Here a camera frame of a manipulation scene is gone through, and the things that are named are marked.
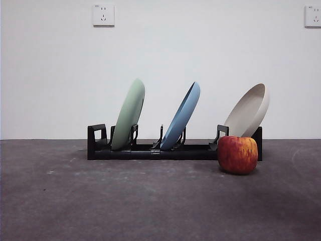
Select red yellow apple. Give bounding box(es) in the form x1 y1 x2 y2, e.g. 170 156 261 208
217 136 259 175

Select white wall socket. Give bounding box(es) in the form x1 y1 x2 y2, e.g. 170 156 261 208
304 5 321 28
93 4 115 27

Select beige plate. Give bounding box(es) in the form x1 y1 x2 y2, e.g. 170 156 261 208
224 83 270 139

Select black plate rack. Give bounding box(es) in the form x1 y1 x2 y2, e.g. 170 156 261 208
87 124 263 161

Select green plate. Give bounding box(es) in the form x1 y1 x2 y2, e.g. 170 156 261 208
110 78 146 151

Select blue plate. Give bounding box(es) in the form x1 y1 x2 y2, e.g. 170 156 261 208
159 81 201 151

